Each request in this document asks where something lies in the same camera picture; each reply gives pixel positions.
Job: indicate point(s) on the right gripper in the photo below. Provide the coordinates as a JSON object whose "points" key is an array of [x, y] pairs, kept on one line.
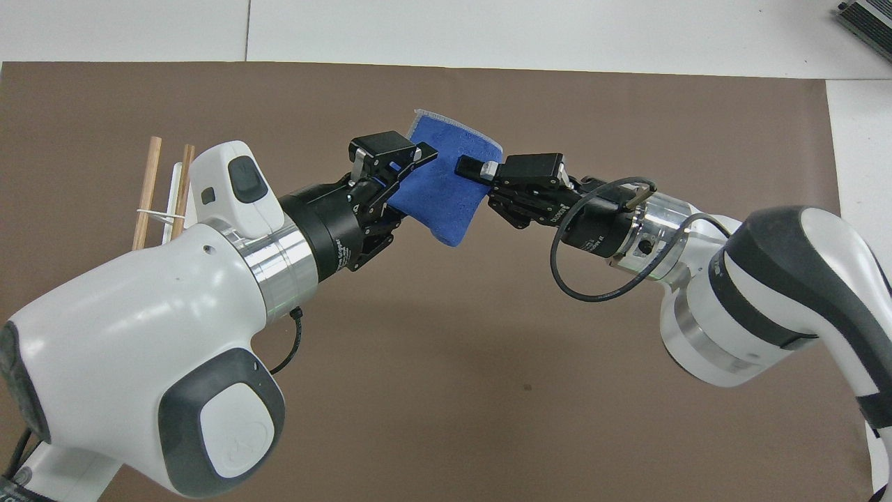
{"points": [[592, 223]]}

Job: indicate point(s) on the grey metal device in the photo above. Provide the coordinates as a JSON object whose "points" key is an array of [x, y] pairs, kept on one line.
{"points": [[867, 24]]}

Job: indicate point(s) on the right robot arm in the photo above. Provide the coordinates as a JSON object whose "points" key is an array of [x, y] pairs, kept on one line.
{"points": [[780, 279]]}

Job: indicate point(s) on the wooden rack rod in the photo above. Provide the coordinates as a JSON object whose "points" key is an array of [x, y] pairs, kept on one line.
{"points": [[148, 188], [183, 188]]}

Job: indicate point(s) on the blue towel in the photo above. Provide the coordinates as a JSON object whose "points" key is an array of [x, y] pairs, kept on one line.
{"points": [[446, 188]]}

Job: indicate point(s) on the white rack rod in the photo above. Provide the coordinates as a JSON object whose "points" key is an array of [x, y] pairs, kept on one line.
{"points": [[171, 202]]}

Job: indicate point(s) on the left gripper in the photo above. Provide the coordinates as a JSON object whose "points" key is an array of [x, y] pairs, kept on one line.
{"points": [[327, 223]]}

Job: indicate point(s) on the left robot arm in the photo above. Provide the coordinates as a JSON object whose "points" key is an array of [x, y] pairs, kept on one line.
{"points": [[118, 328]]}

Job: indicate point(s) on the white zip tie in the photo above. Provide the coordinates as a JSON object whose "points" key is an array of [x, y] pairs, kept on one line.
{"points": [[157, 214]]}

